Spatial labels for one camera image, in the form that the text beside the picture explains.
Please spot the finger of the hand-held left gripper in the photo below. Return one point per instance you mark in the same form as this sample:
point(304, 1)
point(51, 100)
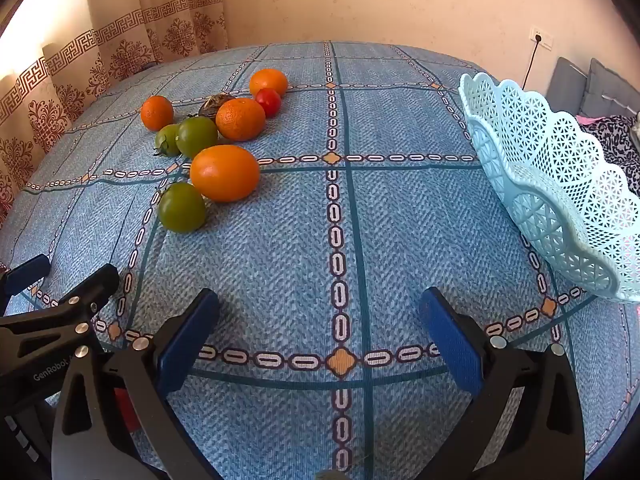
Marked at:
point(25, 272)
point(40, 340)

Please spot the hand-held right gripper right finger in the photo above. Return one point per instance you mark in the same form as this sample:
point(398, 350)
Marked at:
point(450, 340)

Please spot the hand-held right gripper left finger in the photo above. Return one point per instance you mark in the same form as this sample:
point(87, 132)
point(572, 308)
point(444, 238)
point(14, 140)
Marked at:
point(190, 340)

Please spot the green tomato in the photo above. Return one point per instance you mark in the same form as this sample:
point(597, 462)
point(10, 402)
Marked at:
point(196, 136)
point(182, 206)
point(166, 141)

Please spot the large smooth orange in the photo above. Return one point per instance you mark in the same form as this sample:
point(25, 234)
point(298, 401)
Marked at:
point(225, 172)

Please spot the light blue plastic basket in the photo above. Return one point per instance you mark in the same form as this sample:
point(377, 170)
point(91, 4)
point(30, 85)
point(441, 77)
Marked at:
point(550, 160)

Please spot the bumpy orange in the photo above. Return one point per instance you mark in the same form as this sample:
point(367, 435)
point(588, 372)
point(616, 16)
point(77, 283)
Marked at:
point(240, 119)

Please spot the blue patterned bedsheet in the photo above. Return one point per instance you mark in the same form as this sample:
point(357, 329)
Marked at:
point(400, 210)

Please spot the dark brown wrinkled fruit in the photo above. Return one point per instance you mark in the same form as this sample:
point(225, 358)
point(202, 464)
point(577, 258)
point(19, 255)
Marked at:
point(212, 105)

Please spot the beige patterned curtain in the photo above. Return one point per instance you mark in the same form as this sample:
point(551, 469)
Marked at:
point(125, 55)

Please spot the red tomato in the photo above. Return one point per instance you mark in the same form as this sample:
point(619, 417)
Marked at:
point(269, 102)

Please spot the leopard print cloth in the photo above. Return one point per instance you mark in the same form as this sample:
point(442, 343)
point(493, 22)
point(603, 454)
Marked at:
point(612, 140)

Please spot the grey headboard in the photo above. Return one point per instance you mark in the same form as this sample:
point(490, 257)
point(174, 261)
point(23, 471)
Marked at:
point(565, 85)

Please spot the white wall socket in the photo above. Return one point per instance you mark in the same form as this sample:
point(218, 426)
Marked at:
point(545, 40)

